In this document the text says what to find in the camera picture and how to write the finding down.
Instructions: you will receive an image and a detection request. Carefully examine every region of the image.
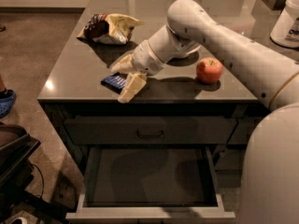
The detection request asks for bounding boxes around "blue rxbar blueberry wrapper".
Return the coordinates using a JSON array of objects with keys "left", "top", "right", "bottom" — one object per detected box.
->
[{"left": 101, "top": 73, "right": 126, "bottom": 93}]

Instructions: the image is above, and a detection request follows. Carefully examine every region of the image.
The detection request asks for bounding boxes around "closed top drawer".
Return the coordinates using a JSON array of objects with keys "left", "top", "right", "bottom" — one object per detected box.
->
[{"left": 64, "top": 117, "right": 237, "bottom": 145}]

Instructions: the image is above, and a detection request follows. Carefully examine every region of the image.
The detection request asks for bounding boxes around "open middle drawer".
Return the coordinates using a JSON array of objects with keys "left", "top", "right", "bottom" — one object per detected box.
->
[{"left": 66, "top": 147, "right": 235, "bottom": 224}]

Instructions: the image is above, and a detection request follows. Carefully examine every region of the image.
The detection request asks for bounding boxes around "right top drawer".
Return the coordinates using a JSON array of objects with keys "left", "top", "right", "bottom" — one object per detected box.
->
[{"left": 228, "top": 117, "right": 263, "bottom": 145}]

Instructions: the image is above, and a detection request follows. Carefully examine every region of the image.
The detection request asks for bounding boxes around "red apple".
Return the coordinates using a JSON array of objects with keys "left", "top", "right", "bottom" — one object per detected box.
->
[{"left": 196, "top": 58, "right": 223, "bottom": 84}]

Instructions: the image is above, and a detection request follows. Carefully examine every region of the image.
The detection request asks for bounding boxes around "right middle drawer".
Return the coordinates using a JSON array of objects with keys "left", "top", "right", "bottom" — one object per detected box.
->
[{"left": 215, "top": 149, "right": 245, "bottom": 171}]

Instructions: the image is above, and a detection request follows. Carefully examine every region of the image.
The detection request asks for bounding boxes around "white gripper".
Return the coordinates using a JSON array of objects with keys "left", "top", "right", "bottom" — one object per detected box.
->
[{"left": 111, "top": 40, "right": 164, "bottom": 104}]

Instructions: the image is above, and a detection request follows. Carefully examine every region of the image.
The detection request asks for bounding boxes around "right bottom drawer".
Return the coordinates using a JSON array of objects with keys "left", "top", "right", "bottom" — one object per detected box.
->
[{"left": 216, "top": 171, "right": 241, "bottom": 188}]

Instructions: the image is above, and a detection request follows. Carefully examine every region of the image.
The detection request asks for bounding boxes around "white plastic canister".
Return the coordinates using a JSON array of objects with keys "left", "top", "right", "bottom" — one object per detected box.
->
[{"left": 270, "top": 0, "right": 299, "bottom": 49}]

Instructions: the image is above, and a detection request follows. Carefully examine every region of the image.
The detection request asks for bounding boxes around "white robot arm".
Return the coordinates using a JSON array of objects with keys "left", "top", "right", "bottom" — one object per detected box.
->
[{"left": 111, "top": 0, "right": 299, "bottom": 224}]

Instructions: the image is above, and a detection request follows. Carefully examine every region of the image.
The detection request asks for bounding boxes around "black cable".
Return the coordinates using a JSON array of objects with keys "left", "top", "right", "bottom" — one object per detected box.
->
[{"left": 29, "top": 161, "right": 46, "bottom": 199}]

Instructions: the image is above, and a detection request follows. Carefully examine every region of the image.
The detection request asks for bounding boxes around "white paper bowl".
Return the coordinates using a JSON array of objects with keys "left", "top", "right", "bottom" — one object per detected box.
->
[{"left": 174, "top": 45, "right": 201, "bottom": 59}]

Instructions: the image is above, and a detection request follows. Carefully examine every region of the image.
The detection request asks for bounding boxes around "blue croc shoe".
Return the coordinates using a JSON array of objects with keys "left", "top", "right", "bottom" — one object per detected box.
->
[{"left": 0, "top": 90, "right": 17, "bottom": 118}]

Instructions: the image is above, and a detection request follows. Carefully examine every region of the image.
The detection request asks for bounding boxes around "crumpled chip bag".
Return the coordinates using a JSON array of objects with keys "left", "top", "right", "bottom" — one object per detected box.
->
[{"left": 77, "top": 13, "right": 144, "bottom": 45}]

